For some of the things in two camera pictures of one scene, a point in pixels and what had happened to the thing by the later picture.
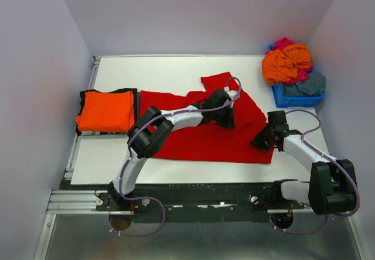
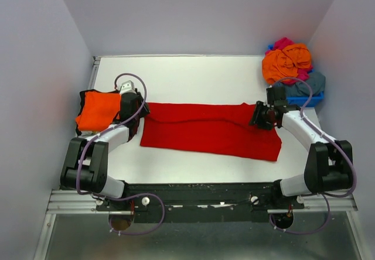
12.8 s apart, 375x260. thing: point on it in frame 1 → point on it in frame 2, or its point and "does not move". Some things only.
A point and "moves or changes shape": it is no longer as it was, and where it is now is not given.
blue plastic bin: (282, 101) does not move
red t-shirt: (200, 142) moves or changes shape
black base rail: (235, 202) does not move
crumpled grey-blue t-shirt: (313, 85) does not move
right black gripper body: (263, 139) → (261, 115)
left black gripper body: (222, 116) → (140, 100)
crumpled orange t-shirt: (280, 65) does not move
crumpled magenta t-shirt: (303, 74) does not move
